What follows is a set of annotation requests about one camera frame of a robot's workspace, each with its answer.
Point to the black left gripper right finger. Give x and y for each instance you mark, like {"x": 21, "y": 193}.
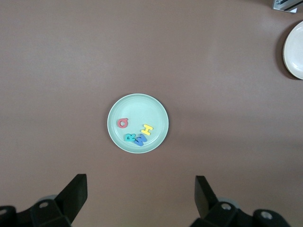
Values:
{"x": 208, "y": 210}

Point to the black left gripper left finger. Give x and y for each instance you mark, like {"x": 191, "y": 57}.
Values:
{"x": 68, "y": 205}

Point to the teal foam letter R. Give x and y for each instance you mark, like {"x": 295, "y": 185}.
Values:
{"x": 129, "y": 137}

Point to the red foam letter Q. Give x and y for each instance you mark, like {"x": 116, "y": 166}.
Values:
{"x": 120, "y": 124}

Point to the blue foam letter W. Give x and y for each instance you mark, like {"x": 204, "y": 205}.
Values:
{"x": 140, "y": 140}

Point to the yellow foam letter H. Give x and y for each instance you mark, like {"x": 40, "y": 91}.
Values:
{"x": 147, "y": 129}

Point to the green plate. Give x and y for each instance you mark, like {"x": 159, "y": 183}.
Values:
{"x": 139, "y": 108}

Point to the brown paper table cover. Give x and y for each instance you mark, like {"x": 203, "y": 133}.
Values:
{"x": 71, "y": 71}

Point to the beige plate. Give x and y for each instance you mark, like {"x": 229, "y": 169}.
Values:
{"x": 296, "y": 52}

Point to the metal bracket with post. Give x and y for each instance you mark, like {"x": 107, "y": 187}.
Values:
{"x": 285, "y": 4}

